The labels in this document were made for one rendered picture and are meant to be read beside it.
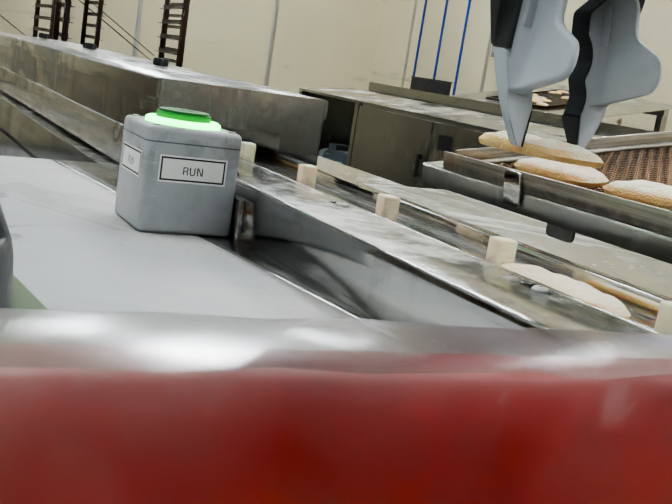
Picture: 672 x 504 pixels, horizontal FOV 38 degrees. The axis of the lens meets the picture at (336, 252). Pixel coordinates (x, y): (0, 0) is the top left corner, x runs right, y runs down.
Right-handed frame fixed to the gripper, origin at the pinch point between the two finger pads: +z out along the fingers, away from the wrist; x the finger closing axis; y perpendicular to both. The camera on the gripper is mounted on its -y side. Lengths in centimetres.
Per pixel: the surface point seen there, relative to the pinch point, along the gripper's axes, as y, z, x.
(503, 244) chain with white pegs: -0.1, 7.2, -1.1
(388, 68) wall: -674, -7, 364
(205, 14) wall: -701, -26, 211
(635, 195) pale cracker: -4.6, 4.0, 12.7
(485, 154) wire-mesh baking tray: -22.7, 3.8, 12.6
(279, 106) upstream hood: -45.0, 3.2, 2.7
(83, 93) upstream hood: -76, 6, -10
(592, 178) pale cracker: -10.5, 3.7, 13.8
